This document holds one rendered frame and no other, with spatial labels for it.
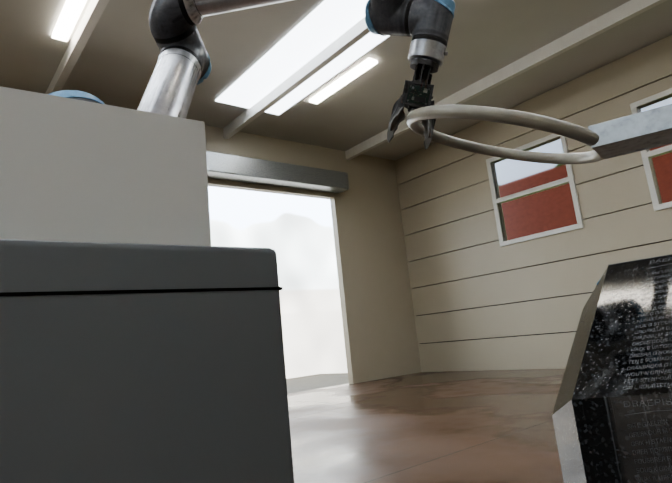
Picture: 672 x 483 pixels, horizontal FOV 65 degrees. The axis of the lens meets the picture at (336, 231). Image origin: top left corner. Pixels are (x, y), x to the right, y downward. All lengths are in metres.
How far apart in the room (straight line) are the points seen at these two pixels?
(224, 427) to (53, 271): 0.27
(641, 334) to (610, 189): 6.92
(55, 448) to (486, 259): 8.40
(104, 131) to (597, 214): 7.50
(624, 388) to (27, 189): 0.91
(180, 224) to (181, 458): 0.31
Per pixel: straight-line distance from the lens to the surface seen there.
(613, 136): 1.27
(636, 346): 1.04
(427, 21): 1.40
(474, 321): 9.02
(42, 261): 0.65
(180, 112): 1.33
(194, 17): 1.48
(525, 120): 1.17
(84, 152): 0.78
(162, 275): 0.68
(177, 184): 0.80
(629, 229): 7.80
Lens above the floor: 0.71
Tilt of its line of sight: 12 degrees up
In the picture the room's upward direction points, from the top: 6 degrees counter-clockwise
